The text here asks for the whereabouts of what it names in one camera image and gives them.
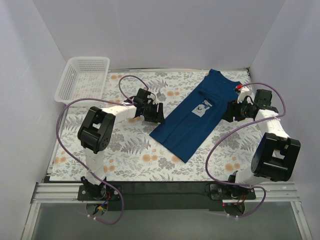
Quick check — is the blue printed t-shirt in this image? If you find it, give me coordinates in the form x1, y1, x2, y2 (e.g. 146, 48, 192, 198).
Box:
149, 69, 241, 163

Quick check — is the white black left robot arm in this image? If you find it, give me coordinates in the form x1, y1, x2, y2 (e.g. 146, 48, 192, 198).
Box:
77, 88, 165, 200

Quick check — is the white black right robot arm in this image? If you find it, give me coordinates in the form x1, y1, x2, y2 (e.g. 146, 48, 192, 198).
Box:
217, 87, 301, 199

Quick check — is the floral table cloth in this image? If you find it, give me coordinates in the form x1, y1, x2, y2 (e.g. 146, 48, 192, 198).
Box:
48, 71, 262, 182

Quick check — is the white plastic basket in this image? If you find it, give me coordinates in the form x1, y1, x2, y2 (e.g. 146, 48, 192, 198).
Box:
54, 56, 110, 105

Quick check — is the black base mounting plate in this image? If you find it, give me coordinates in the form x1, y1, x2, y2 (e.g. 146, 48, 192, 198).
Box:
77, 181, 256, 212

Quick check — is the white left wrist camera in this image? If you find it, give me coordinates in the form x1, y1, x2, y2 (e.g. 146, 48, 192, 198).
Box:
148, 92, 160, 105

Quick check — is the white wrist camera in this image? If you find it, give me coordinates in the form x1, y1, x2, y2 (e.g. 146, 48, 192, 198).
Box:
234, 84, 251, 104
148, 92, 160, 105

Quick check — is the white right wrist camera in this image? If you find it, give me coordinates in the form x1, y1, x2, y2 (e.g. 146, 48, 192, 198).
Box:
234, 84, 251, 104

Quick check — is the aluminium frame rail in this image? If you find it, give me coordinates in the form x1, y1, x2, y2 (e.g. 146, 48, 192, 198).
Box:
31, 181, 301, 203

